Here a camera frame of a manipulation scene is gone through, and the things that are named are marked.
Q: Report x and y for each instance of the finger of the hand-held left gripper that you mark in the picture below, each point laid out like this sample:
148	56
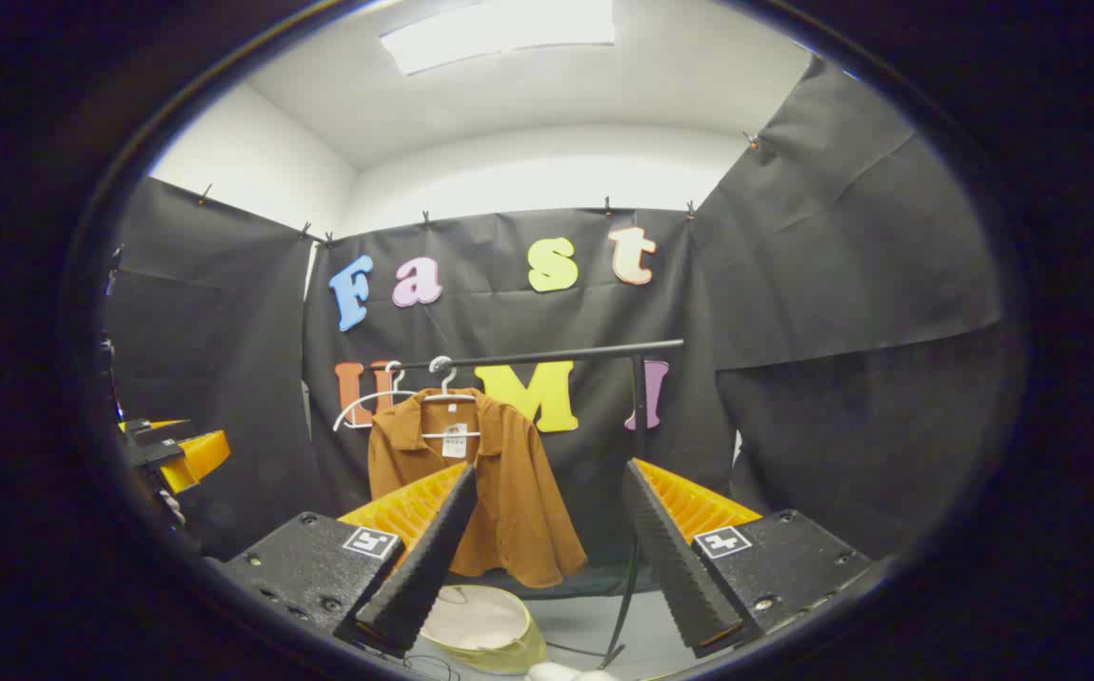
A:
164	425
199	456

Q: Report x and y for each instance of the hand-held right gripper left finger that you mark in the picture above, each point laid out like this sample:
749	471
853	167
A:
428	558

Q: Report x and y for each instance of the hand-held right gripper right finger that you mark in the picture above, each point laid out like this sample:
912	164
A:
674	558

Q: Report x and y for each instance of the cream laundry hamper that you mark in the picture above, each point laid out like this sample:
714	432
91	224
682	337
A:
485	624

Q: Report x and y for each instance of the brown shirt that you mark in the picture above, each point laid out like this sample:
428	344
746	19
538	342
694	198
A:
509	492

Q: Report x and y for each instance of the white clothes hanger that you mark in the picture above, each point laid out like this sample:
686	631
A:
372	402
447	402

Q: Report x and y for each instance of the white cloth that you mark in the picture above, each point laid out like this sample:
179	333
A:
565	672

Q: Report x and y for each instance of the black garment rack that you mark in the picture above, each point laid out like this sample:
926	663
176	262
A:
636	397

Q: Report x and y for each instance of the black backdrop cloth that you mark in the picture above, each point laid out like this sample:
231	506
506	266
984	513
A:
840	312

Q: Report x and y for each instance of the ceiling light panel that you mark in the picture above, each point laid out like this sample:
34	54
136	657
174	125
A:
499	33

